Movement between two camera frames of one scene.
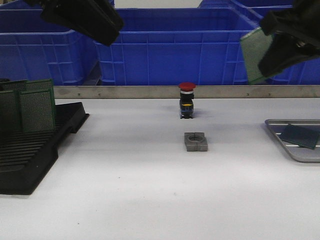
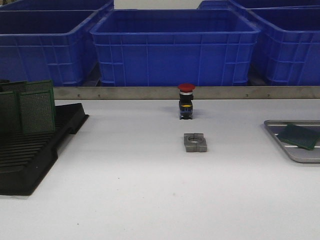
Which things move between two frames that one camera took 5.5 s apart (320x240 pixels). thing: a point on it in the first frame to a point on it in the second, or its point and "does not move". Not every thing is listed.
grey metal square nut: x=196 y=141 does not move
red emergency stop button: x=186 y=100 does not move
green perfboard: x=255 y=47 to x=299 y=136
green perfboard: x=37 y=110 does not move
